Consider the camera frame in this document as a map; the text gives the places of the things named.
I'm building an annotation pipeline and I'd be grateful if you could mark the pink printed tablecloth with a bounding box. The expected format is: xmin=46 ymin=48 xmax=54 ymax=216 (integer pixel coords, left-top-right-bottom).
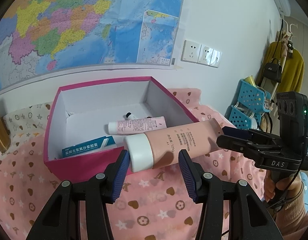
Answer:
xmin=0 ymin=87 xmax=277 ymax=240

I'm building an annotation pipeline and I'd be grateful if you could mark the person's right hand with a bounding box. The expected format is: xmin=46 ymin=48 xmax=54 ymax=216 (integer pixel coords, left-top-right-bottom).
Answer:
xmin=264 ymin=174 xmax=303 ymax=203

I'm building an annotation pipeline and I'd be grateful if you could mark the yellow hanging coat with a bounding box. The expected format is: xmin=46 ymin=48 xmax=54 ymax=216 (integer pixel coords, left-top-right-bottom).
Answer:
xmin=263 ymin=41 xmax=305 ymax=98

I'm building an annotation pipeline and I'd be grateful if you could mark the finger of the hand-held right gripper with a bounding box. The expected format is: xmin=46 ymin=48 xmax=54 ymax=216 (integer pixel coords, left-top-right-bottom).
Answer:
xmin=221 ymin=126 xmax=252 ymax=140
xmin=216 ymin=134 xmax=261 ymax=158

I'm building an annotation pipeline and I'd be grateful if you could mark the person's right forearm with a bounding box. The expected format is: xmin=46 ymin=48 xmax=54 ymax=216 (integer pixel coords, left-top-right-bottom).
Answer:
xmin=275 ymin=180 xmax=308 ymax=240

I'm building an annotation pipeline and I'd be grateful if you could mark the blue medicine box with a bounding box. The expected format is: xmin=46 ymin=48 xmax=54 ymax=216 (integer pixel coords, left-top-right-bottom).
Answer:
xmin=61 ymin=135 xmax=117 ymax=158

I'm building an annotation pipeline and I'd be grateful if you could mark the colourful wall map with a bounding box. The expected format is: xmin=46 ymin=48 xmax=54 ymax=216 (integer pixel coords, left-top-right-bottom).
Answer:
xmin=0 ymin=0 xmax=194 ymax=90

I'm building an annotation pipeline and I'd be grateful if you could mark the small plush toy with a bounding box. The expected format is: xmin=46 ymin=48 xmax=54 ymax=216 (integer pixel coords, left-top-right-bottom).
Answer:
xmin=280 ymin=31 xmax=295 ymax=59

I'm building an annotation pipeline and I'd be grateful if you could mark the pink cardboard box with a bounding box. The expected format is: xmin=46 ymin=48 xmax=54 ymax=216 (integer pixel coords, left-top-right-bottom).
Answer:
xmin=43 ymin=76 xmax=201 ymax=182

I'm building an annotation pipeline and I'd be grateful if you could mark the black handbag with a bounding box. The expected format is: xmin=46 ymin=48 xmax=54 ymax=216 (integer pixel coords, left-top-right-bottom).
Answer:
xmin=263 ymin=59 xmax=282 ymax=83

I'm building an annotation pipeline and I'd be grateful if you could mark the gold thermos tumbler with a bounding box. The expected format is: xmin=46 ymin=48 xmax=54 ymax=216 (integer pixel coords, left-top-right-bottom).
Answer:
xmin=0 ymin=97 xmax=11 ymax=153

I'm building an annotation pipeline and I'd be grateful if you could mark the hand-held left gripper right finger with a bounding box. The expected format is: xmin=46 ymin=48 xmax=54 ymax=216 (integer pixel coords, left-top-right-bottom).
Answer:
xmin=178 ymin=149 xmax=285 ymax=240

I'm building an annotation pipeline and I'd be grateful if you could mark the large pink tube white cap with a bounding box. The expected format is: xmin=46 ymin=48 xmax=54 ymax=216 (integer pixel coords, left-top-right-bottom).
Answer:
xmin=123 ymin=118 xmax=223 ymax=173

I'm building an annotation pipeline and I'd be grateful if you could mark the white wall socket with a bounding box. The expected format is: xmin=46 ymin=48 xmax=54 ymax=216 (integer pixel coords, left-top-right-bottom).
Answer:
xmin=198 ymin=45 xmax=214 ymax=65
xmin=181 ymin=40 xmax=201 ymax=62

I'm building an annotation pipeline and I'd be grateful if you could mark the blue perforated storage basket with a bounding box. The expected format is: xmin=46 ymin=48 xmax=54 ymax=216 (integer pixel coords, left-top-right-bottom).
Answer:
xmin=239 ymin=79 xmax=271 ymax=113
xmin=229 ymin=105 xmax=260 ymax=130

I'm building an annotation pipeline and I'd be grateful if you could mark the small pale pink tube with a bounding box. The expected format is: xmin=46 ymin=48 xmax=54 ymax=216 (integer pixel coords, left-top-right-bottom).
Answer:
xmin=108 ymin=116 xmax=167 ymax=135

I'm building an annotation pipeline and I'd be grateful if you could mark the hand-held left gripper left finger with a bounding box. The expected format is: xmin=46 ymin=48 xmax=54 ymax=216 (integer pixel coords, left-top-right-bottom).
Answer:
xmin=25 ymin=149 xmax=131 ymax=240

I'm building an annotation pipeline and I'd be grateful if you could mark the white wall switch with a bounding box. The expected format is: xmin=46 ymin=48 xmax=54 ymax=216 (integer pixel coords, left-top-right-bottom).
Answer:
xmin=210 ymin=50 xmax=222 ymax=68

